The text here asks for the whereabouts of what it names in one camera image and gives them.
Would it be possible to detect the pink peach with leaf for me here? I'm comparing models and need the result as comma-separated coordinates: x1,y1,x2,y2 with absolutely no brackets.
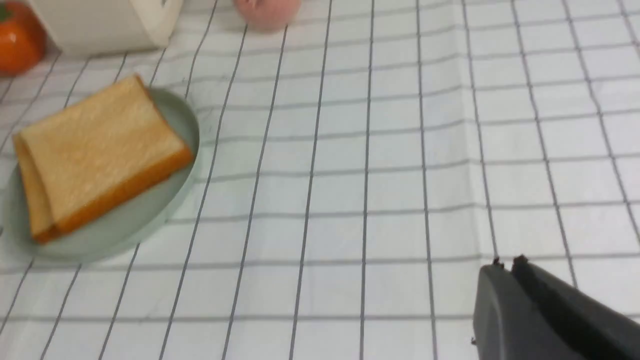
233,0,302,32

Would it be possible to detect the white grid tablecloth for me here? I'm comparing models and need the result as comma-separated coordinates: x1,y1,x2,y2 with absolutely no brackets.
1,0,640,360

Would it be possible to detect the cream white toaster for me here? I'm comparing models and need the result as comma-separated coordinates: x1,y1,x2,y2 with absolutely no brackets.
27,0,184,57

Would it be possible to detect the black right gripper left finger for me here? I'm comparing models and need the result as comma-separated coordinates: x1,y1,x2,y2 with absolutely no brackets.
471,258,585,360

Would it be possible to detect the toasted bread slice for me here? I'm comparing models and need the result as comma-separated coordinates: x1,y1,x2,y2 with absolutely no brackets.
13,133,60,245
17,73,194,239

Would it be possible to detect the orange persimmon with leaf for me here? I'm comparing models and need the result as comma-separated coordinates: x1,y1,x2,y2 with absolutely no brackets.
0,0,47,77

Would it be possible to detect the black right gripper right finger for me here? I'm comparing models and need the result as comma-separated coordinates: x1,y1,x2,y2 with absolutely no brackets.
510,255,639,360

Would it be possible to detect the light green round plate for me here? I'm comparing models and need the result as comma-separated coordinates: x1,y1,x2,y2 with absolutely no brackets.
1,87,202,264

